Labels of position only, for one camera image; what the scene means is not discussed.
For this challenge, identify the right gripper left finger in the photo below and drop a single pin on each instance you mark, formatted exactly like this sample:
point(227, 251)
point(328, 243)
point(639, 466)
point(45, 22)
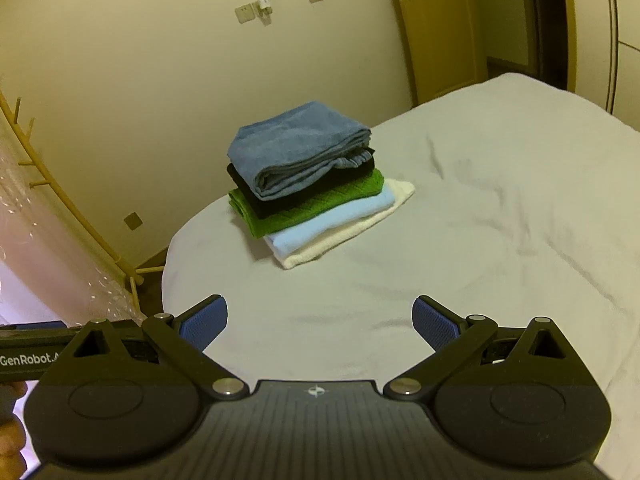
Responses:
point(113, 398)

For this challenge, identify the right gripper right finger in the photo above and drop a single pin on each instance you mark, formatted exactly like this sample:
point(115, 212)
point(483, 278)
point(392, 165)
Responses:
point(515, 397)

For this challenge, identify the blue denim jeans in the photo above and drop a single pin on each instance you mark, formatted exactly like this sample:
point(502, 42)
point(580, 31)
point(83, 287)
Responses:
point(299, 137)

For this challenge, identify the wooden clothes rack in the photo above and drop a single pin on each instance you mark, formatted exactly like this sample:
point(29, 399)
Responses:
point(134, 276)

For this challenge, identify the person's hand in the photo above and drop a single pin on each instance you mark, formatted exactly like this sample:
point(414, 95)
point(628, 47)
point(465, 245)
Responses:
point(13, 435)

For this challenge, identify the lavender duvet cover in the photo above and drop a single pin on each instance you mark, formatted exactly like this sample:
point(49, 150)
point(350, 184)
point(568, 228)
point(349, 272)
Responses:
point(526, 204)

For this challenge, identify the folded white garment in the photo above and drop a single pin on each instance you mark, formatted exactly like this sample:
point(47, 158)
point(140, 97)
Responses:
point(403, 190)

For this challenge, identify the folded green garment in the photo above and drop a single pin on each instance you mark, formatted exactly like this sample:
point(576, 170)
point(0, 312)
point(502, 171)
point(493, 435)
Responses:
point(295, 211)

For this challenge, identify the folded light blue garment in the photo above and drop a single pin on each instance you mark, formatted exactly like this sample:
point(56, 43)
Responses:
point(287, 241)

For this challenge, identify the wooden door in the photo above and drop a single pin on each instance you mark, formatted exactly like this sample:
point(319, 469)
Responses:
point(445, 45)

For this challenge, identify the white wardrobe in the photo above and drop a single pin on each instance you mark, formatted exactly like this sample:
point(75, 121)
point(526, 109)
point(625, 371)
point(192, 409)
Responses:
point(603, 55)

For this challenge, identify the low wall socket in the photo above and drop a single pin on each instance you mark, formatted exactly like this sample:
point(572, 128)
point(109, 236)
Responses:
point(133, 221)

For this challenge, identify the wall switch with sensor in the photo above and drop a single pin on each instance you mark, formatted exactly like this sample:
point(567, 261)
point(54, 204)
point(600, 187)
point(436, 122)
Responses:
point(257, 10)

